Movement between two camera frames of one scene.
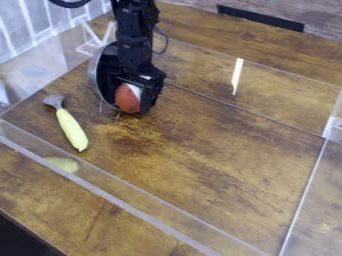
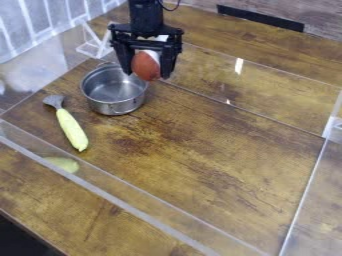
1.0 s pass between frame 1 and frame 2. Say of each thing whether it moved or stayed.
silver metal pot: moved
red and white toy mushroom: moved
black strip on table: stayed
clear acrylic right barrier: stayed
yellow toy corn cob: stayed
